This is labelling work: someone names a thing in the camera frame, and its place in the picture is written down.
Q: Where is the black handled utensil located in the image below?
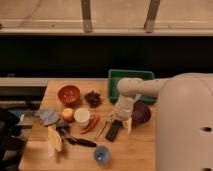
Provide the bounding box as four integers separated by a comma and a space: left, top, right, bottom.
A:
56, 122, 97, 147

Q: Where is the yellow banana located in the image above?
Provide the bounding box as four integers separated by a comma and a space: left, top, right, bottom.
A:
48, 126, 62, 152

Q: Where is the red chili pepper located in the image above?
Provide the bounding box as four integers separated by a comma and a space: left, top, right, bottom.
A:
81, 115, 100, 134

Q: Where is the black chair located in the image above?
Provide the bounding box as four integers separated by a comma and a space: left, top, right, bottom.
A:
0, 107, 25, 171

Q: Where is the green plastic tray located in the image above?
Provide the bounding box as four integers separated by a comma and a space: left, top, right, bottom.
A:
107, 69, 155, 103

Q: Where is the red bowl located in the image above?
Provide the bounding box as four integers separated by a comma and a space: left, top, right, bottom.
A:
58, 85, 80, 106

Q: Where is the black eraser block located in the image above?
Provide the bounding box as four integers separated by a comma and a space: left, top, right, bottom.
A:
105, 120, 122, 142

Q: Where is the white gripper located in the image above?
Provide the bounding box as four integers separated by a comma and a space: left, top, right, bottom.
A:
108, 96, 135, 134

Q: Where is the purple bowl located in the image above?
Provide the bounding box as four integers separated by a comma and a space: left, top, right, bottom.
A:
132, 101, 151, 125

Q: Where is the grey blue cloth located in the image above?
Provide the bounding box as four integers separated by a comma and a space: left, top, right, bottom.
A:
37, 108, 60, 126

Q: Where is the white cup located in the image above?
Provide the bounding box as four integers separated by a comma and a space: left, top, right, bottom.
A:
74, 108, 91, 128

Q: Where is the orange apple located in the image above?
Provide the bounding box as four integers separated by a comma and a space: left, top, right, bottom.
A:
62, 108, 74, 122

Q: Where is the brown pine cone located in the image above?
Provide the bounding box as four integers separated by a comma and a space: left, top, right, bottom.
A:
84, 91, 102, 108

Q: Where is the metal fork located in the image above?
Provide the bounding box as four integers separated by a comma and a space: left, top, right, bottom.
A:
95, 119, 111, 139

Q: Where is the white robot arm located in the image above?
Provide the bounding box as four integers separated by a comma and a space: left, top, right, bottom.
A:
113, 73, 213, 171

